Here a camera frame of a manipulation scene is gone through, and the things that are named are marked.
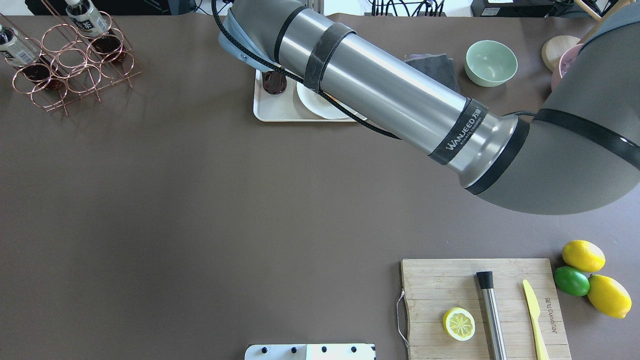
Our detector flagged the tea bottle white cap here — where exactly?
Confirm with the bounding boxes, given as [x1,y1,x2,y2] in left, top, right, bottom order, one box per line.
[261,71,288,95]

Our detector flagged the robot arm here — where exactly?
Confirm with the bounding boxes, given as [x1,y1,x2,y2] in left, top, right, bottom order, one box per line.
[214,0,640,215]

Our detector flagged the beige serving tray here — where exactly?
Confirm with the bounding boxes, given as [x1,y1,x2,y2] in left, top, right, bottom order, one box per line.
[253,70,355,123]

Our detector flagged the tea bottle in rack rear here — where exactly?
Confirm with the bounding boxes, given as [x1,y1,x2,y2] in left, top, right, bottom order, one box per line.
[65,0,126,64]

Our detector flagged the tea bottle in rack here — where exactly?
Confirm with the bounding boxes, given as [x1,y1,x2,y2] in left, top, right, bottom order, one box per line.
[65,0,126,64]
[0,25,51,85]

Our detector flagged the tea bottle in rack front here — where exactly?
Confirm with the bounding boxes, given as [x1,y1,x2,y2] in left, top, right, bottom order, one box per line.
[0,25,51,85]

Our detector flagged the white round plate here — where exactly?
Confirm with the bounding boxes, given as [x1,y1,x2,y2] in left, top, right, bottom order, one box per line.
[295,82,349,121]

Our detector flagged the wooden cutting board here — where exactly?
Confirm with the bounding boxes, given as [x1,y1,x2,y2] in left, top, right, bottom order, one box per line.
[401,259,572,360]

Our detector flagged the dark grey cloth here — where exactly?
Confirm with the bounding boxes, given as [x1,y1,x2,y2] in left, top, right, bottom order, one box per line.
[403,54,460,93]

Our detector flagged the steel muddler black tip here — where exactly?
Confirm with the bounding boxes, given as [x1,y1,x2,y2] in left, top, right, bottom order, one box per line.
[475,271,508,360]

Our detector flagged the half lemon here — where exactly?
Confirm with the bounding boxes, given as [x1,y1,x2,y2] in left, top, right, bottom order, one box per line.
[442,307,476,342]

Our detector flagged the green ceramic bowl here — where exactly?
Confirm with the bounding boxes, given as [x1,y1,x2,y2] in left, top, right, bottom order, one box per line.
[464,39,519,88]

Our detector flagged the green lime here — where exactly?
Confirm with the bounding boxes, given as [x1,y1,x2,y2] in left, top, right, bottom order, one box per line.
[553,266,591,297]

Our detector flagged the wooden mug tree stand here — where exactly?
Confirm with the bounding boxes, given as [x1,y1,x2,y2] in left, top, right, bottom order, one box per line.
[541,0,636,72]

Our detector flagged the whole lemon far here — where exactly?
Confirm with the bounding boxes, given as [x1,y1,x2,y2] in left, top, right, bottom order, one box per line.
[561,239,606,272]

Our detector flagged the whole lemon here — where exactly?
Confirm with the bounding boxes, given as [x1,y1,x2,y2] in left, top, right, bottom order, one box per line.
[561,239,606,272]
[587,275,633,319]

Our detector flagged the pink bowl with ice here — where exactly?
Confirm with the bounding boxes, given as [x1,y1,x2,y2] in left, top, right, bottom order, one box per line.
[550,44,583,92]

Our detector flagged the yellow plastic knife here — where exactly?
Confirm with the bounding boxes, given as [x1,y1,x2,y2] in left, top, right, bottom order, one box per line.
[522,279,550,360]

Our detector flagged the whole lemon near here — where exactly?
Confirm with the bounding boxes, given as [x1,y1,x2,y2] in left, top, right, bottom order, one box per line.
[587,275,633,319]

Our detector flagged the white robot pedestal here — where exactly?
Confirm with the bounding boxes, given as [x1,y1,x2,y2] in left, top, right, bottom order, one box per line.
[244,342,377,360]

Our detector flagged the copper wire bottle rack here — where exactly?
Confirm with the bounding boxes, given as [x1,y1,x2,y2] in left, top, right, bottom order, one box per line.
[1,0,142,112]

